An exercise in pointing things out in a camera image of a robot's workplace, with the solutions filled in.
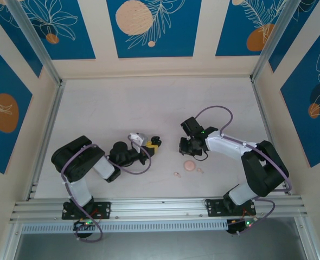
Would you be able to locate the small circuit board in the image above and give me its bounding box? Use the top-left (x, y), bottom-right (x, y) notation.
top-left (226, 218), bottom-right (259, 236)
top-left (73, 219), bottom-right (99, 231)

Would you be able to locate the grey metal panel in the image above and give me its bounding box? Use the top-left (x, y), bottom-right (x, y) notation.
top-left (13, 232), bottom-right (309, 260)

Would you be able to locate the purple cable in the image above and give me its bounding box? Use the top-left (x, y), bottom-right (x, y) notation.
top-left (61, 135), bottom-right (152, 242)
top-left (195, 105), bottom-right (292, 236)

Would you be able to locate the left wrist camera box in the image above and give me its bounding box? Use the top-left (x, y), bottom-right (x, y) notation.
top-left (129, 132), bottom-right (148, 148)

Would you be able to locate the aluminium mounting rail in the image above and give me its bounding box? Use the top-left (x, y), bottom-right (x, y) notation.
top-left (9, 195), bottom-right (309, 223)

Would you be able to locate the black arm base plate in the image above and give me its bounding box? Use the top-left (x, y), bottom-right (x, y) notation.
top-left (61, 201), bottom-right (112, 220)
top-left (204, 198), bottom-right (257, 218)

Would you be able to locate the aluminium table side rail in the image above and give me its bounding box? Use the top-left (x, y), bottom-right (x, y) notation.
top-left (251, 77), bottom-right (291, 196)
top-left (26, 80), bottom-right (66, 202)

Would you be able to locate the grey slotted cable duct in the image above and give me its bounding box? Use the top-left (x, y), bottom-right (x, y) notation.
top-left (21, 219), bottom-right (229, 235)

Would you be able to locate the aluminium frame post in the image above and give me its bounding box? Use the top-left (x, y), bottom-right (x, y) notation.
top-left (5, 0), bottom-right (63, 85)
top-left (251, 0), bottom-right (299, 82)

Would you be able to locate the aluminium frame leg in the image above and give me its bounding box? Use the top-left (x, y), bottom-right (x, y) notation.
top-left (0, 222), bottom-right (24, 260)
top-left (294, 216), bottom-right (320, 260)

